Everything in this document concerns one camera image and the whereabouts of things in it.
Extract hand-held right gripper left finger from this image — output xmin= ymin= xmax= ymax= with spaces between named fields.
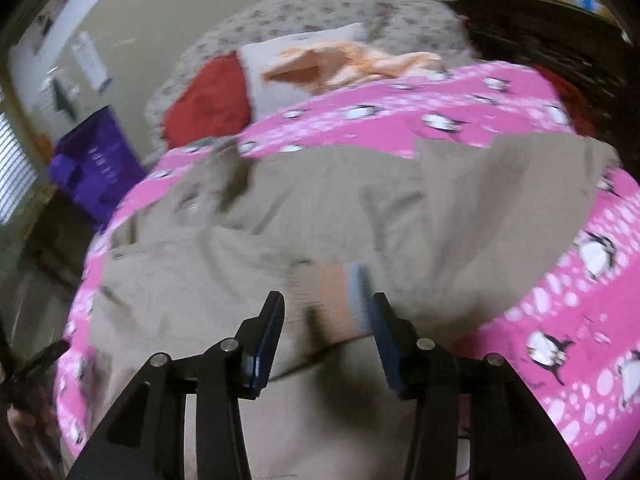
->
xmin=65 ymin=290 xmax=287 ymax=480

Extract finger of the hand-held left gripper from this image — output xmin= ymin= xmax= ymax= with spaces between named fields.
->
xmin=12 ymin=340 xmax=72 ymax=386

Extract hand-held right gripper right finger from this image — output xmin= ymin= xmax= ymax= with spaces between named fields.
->
xmin=371 ymin=291 xmax=586 ymax=480

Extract beige pants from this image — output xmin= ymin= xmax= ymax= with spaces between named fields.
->
xmin=60 ymin=135 xmax=623 ymax=480

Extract person's left hand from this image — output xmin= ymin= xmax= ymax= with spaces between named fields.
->
xmin=7 ymin=402 xmax=56 ymax=461

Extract window blinds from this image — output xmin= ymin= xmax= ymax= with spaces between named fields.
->
xmin=0 ymin=110 xmax=40 ymax=226

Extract purple cloth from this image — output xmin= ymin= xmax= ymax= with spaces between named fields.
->
xmin=50 ymin=105 xmax=148 ymax=226

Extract pink penguin print blanket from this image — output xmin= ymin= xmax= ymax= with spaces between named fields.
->
xmin=55 ymin=60 xmax=640 ymax=480

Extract red pillow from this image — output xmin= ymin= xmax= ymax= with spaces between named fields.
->
xmin=162 ymin=52 xmax=253 ymax=148

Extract white pillow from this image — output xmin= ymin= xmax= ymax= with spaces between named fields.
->
xmin=237 ymin=22 xmax=371 ymax=121

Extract orange cloth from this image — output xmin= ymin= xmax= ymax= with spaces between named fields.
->
xmin=262 ymin=42 xmax=446 ymax=93

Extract red cloth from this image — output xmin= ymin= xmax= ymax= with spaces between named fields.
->
xmin=542 ymin=67 xmax=593 ymax=133

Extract dark wooden cabinet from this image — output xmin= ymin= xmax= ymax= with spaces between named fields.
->
xmin=445 ymin=0 xmax=631 ymax=136

